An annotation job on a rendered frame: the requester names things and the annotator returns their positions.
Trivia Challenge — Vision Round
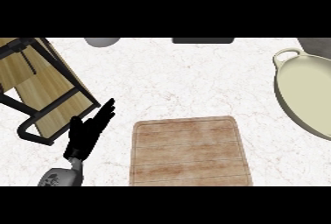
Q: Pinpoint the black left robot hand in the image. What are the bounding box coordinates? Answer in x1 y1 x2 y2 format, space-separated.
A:
61 97 118 162

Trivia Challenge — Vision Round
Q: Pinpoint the brown wooden cutting board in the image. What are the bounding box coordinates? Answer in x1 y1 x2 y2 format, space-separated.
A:
128 115 254 187

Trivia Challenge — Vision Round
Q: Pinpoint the grey round object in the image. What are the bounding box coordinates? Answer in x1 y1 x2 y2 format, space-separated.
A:
82 38 121 48

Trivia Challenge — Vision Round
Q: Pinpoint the dark grey flat object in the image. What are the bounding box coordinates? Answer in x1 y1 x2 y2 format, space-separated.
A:
169 38 234 45

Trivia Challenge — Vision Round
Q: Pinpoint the grey appliance corner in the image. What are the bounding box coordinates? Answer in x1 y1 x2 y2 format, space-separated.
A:
295 38 331 60

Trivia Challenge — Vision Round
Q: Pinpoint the wooden rack with black frame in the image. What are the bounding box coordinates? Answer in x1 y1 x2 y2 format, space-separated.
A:
0 38 101 146

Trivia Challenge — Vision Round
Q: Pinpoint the cream pot with handle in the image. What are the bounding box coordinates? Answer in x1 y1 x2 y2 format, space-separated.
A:
271 47 331 142

